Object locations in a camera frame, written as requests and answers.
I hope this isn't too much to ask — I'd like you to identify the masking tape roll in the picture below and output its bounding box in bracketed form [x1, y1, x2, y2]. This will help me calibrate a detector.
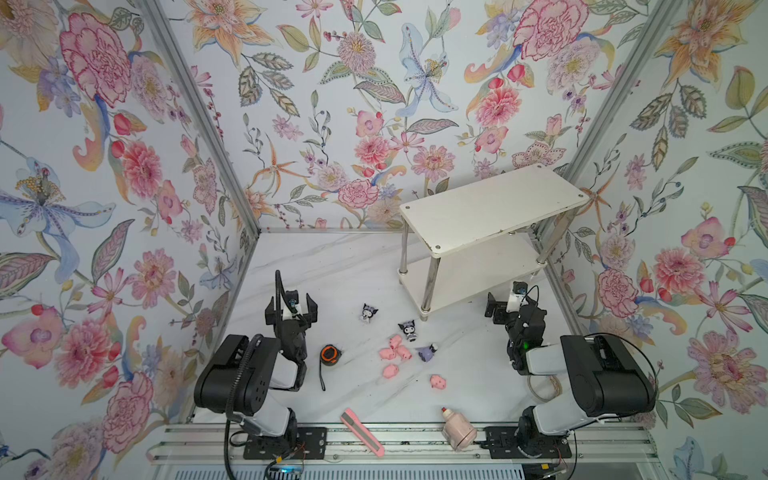
[526, 375, 563, 403]

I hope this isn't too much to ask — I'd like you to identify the pink glue bottle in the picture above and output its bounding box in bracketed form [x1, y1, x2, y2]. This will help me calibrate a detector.
[441, 407, 477, 452]

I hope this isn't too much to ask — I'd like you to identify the white two-tier shelf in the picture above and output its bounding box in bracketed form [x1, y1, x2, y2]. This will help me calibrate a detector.
[398, 164, 588, 320]

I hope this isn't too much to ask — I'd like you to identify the pink toy cluster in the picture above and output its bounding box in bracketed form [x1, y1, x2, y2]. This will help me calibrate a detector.
[378, 334, 413, 361]

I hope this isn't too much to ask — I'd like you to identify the orange black tape measure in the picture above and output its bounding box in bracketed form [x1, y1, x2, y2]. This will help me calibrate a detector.
[318, 344, 342, 392]

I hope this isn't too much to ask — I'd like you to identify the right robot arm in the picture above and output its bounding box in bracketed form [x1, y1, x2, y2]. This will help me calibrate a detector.
[485, 295, 657, 450]

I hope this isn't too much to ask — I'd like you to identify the pink utility knife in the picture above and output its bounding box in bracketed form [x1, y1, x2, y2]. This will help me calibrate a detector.
[340, 408, 385, 458]

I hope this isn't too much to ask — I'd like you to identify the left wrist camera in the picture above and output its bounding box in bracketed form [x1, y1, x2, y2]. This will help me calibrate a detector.
[281, 290, 301, 320]

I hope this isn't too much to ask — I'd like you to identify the small pink toy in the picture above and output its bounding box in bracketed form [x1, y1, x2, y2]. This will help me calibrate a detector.
[382, 364, 399, 379]

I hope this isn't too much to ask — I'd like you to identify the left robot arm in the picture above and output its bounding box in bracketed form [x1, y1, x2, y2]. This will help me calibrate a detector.
[193, 290, 318, 440]

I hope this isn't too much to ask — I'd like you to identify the Kuromi figure black purple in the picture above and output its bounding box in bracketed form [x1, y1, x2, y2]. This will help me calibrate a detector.
[360, 303, 379, 324]

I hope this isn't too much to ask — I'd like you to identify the pink pig toy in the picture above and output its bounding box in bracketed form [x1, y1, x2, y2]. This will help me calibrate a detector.
[430, 375, 447, 390]

